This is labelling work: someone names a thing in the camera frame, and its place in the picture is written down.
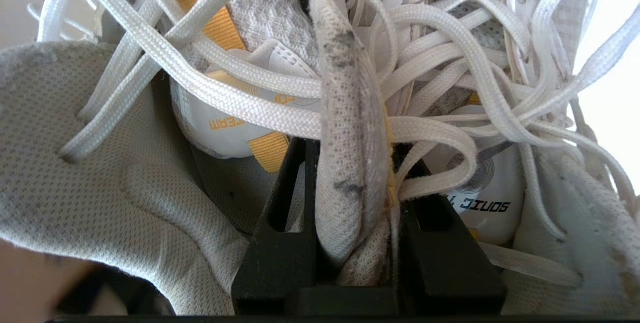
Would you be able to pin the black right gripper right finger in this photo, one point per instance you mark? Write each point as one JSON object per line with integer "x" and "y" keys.
{"x": 450, "y": 273}

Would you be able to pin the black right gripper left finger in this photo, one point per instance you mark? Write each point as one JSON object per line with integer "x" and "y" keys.
{"x": 270, "y": 273}

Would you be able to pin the white mesh sneaker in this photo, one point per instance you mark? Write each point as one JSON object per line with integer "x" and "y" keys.
{"x": 590, "y": 243}
{"x": 75, "y": 163}

